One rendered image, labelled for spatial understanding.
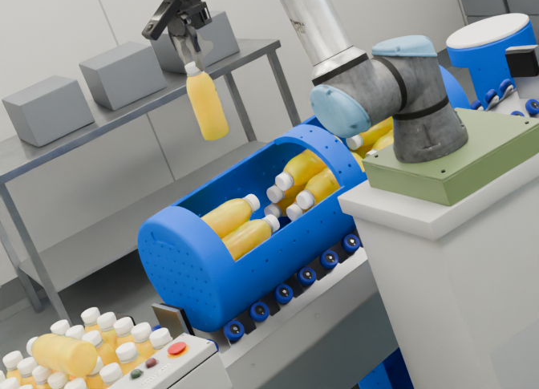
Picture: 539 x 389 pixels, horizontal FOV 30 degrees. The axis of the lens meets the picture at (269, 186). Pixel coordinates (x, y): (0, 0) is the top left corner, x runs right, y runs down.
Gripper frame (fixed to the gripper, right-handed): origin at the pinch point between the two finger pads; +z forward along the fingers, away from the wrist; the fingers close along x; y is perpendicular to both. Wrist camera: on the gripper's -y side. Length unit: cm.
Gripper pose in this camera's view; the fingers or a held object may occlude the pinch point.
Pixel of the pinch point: (193, 66)
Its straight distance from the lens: 244.1
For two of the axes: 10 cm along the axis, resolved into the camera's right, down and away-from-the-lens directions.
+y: 7.3, -4.7, 5.0
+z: 3.0, 8.7, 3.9
